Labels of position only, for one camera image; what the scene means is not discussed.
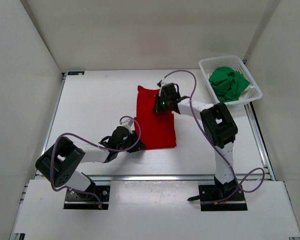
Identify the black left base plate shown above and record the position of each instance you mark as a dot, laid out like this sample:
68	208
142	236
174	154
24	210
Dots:
79	201

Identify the red t shirt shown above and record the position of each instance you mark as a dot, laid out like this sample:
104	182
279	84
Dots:
157	130

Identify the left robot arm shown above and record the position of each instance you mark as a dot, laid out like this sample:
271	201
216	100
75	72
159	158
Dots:
59	163

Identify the aluminium rail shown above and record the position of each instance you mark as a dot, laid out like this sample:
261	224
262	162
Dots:
191	177

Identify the white plastic basket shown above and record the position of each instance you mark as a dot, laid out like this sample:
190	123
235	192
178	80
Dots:
208	65

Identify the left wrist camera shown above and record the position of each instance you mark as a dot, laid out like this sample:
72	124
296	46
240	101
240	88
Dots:
127	122

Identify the white cloth in basket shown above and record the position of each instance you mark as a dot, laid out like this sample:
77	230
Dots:
245	94

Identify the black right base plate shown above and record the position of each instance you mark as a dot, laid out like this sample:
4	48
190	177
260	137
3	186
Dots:
220	197

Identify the green t shirt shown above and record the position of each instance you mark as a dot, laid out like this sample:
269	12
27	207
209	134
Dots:
227	84

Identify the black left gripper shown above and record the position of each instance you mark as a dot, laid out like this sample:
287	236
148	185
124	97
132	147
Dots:
140	146

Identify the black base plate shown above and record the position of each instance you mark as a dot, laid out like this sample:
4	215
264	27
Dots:
79	201
220	197

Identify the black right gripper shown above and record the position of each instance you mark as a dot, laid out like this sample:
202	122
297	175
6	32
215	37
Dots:
158	108

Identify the small label sticker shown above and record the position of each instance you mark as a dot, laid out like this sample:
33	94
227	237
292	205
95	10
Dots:
75	73

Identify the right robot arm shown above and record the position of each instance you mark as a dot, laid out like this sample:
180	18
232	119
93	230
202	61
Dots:
216	120

